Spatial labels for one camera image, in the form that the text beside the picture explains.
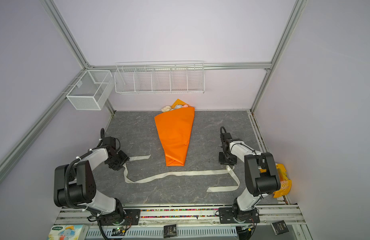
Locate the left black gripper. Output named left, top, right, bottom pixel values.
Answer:
left=106, top=150, right=130, bottom=171

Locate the white ribbon strip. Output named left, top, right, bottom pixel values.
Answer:
left=123, top=164, right=241, bottom=193

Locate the orange wrapping paper sheet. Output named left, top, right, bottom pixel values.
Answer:
left=154, top=99, right=195, bottom=167

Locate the cream fake rose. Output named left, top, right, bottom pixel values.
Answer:
left=161, top=106, right=172, bottom=113

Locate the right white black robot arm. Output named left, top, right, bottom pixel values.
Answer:
left=219, top=127, right=281, bottom=218

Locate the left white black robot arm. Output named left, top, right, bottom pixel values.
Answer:
left=53, top=137, right=129, bottom=222

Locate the yellow snack bag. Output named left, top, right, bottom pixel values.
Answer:
left=274, top=164, right=292, bottom=198

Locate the tissue pack with elephant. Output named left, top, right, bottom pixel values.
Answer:
left=47, top=225, right=89, bottom=240

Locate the black square card right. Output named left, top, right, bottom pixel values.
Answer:
left=271, top=220, right=290, bottom=236

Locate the black square card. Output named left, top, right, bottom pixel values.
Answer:
left=163, top=224, right=178, bottom=239
left=271, top=220, right=290, bottom=236

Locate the black square card middle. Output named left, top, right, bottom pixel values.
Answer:
left=163, top=224, right=178, bottom=239

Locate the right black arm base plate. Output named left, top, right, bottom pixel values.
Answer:
left=216, top=207, right=260, bottom=224

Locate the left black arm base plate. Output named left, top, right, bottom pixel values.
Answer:
left=98, top=209, right=141, bottom=226

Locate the small white wire basket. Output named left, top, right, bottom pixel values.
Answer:
left=66, top=70, right=115, bottom=111

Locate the white slotted cable duct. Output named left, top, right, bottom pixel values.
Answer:
left=103, top=226, right=239, bottom=240

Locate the long white wire rack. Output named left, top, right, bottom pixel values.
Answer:
left=114, top=61, right=206, bottom=94

